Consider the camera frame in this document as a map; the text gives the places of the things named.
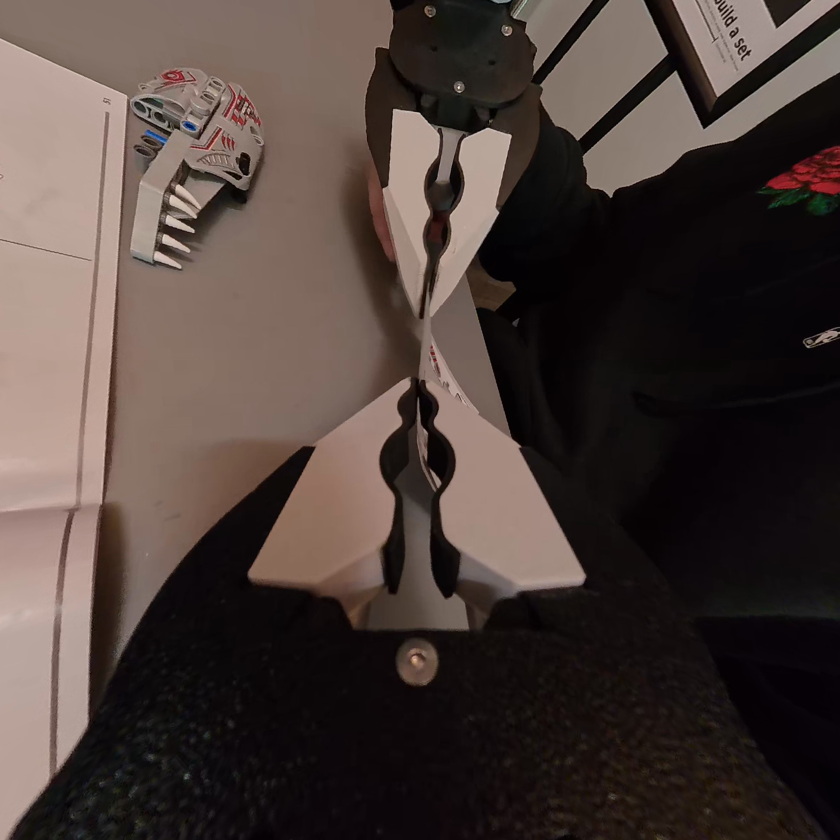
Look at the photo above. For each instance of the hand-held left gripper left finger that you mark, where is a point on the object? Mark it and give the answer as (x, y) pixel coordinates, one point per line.
(321, 518)

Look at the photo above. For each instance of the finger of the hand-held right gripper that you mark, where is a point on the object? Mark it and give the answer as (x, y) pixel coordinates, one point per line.
(482, 184)
(407, 197)

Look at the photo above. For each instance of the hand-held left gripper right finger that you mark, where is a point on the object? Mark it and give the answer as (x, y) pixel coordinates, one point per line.
(512, 518)

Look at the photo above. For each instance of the toy sticker sheet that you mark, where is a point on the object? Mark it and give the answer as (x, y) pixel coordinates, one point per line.
(443, 367)

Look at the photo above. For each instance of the grey toy brick jaw assembly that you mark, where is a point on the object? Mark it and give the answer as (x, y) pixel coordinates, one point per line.
(197, 144)

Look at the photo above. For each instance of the person's right forearm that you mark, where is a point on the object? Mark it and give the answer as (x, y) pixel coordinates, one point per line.
(558, 210)

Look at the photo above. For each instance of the grey desk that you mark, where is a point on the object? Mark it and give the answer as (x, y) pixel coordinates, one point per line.
(262, 328)

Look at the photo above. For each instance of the person's right hand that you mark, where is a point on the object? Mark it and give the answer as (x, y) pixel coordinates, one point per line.
(380, 223)

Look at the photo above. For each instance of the person's black sweatshirt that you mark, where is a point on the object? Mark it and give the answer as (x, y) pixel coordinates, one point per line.
(689, 394)

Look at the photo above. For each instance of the white instruction booklet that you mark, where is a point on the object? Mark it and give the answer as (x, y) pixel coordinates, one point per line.
(46, 328)

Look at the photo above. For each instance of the black metal frame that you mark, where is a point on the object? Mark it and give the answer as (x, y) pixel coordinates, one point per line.
(610, 98)

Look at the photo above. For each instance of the white sign black frame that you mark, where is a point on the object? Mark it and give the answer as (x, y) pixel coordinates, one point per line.
(722, 39)

